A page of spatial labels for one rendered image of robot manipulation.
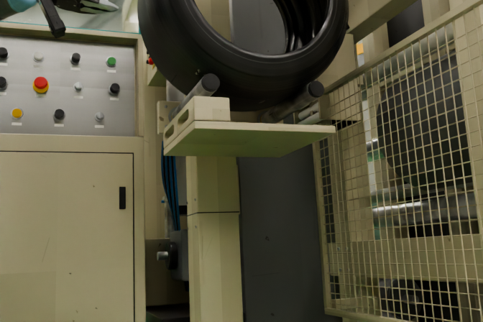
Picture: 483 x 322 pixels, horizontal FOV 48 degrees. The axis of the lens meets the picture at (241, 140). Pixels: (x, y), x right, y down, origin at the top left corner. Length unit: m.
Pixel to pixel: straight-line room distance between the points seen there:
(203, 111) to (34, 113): 0.79
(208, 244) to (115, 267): 0.35
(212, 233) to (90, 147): 0.51
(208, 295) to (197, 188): 0.31
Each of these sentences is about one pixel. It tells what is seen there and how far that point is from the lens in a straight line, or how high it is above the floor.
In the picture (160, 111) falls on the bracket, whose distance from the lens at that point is 1.62.
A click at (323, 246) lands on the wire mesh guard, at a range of 1.77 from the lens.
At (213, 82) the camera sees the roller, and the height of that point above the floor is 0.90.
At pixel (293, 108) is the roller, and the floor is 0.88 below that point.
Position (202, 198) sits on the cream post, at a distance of 1.62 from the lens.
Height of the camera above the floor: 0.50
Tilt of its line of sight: 11 degrees up
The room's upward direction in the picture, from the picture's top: 3 degrees counter-clockwise
